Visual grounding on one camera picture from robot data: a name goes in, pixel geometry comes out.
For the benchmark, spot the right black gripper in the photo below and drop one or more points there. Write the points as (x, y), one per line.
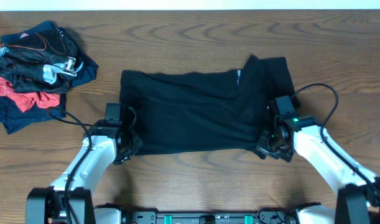
(262, 145)

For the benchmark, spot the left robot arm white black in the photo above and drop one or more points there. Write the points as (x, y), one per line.
(68, 199)

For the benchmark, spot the navy blue garment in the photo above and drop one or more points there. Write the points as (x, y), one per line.
(12, 118)

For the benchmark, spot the red garment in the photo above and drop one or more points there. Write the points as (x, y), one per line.
(25, 101)

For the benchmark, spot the black polo shirt with logo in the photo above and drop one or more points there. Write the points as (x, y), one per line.
(205, 111)

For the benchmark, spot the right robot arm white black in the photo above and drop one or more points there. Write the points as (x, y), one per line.
(356, 187)

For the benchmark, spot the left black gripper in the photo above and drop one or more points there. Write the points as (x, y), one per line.
(131, 131)

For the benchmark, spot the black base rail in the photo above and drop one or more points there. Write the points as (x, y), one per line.
(205, 217)

